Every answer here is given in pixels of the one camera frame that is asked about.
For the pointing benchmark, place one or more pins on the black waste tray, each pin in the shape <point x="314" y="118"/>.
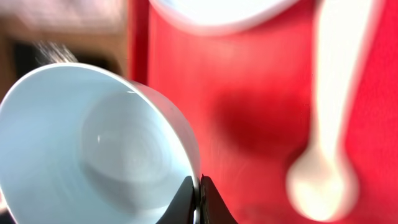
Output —
<point x="28" y="56"/>

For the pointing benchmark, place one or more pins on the white plastic spoon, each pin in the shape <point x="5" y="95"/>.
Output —
<point x="321" y="184"/>

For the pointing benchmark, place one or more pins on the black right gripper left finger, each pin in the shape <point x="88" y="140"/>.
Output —
<point x="182" y="206"/>

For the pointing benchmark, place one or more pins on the red serving tray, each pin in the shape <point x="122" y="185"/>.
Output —
<point x="247" y="98"/>

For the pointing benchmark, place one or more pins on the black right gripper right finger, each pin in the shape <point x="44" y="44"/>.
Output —
<point x="213" y="209"/>

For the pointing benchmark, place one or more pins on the light blue rice bowl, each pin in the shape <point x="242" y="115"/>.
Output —
<point x="80" y="144"/>

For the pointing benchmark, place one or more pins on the light blue plate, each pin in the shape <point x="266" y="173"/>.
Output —
<point x="218" y="17"/>

